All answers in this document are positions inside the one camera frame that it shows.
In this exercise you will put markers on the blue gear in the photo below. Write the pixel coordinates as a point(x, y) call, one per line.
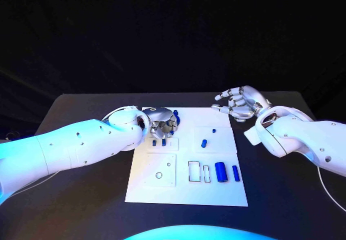
point(175, 117)

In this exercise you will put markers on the small blue plug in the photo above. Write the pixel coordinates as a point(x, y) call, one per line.
point(163, 142)
point(153, 142)

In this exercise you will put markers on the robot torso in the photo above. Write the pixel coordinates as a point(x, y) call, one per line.
point(199, 233)

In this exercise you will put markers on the white task board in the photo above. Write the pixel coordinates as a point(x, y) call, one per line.
point(186, 168)

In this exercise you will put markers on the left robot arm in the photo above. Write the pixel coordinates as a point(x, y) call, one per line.
point(67, 146)

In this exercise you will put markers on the large blue cylinder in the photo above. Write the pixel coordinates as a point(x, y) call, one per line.
point(221, 172)

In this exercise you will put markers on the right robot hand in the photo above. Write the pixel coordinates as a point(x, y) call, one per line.
point(247, 105)

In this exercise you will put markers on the thin long blue cylinder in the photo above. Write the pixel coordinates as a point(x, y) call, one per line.
point(235, 173)

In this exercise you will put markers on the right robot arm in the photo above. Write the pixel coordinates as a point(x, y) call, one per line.
point(297, 136)

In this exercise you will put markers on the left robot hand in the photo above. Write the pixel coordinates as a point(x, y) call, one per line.
point(162, 120)

